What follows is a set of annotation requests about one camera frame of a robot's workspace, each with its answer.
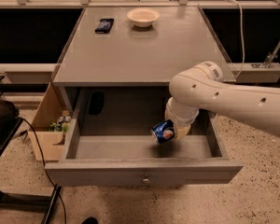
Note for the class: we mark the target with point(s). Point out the round metal drawer knob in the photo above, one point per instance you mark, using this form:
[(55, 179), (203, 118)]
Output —
[(145, 180)]

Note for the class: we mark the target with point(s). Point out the grey cabinet counter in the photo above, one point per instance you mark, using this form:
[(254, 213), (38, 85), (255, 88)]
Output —
[(129, 56)]

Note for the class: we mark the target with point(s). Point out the items in cardboard box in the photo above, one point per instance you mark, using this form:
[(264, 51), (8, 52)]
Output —
[(61, 124)]

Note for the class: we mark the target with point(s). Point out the black shoe tip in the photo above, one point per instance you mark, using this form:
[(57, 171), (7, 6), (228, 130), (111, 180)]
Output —
[(90, 220)]

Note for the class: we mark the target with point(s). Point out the dark blue snack packet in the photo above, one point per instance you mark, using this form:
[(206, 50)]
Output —
[(104, 26)]

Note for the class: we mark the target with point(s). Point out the white bowl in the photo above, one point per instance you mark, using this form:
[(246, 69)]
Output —
[(143, 17)]

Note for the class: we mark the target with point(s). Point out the grey open top drawer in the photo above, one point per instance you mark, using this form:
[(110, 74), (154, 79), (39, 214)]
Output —
[(109, 143)]

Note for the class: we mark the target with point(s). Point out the black bag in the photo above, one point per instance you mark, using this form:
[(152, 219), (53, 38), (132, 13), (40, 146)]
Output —
[(7, 113)]

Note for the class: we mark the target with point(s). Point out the blue pepsi can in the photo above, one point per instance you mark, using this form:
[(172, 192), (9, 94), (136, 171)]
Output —
[(163, 132)]

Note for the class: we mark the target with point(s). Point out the cardboard box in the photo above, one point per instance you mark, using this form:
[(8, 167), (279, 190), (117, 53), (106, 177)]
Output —
[(47, 145)]

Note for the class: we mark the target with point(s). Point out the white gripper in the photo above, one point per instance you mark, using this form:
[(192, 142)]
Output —
[(184, 120)]

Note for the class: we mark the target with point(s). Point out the black table at left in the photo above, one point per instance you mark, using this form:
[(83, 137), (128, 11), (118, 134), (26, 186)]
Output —
[(27, 193)]

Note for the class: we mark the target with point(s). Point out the grey horizontal rail beam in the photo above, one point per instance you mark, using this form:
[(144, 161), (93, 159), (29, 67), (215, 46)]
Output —
[(41, 73)]

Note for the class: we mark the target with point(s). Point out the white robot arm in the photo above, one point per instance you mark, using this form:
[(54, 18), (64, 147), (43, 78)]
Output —
[(202, 87)]

